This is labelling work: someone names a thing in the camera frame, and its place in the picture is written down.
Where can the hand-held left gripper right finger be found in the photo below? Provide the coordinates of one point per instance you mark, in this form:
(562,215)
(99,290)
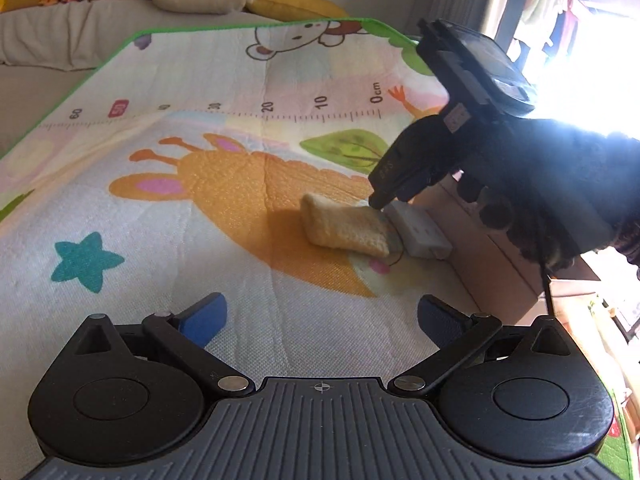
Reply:
(440,320)

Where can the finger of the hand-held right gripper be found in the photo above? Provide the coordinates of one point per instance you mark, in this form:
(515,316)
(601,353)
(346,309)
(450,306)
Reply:
(387,180)
(420,184)

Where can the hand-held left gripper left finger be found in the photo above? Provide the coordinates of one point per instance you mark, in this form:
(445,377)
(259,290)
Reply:
(205,317)

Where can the white charger plug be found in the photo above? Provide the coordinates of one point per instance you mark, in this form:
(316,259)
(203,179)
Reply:
(422,232)

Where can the beige knitted pouch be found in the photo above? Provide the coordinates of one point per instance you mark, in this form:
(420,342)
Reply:
(345,225)

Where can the pink cardboard box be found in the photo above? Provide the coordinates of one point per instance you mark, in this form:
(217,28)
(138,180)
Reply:
(500,270)

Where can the pink hanging garment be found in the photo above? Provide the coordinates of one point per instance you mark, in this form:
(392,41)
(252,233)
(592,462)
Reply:
(567,25)

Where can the cartoon printed play mat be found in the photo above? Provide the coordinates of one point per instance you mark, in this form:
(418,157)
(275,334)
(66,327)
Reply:
(200,210)

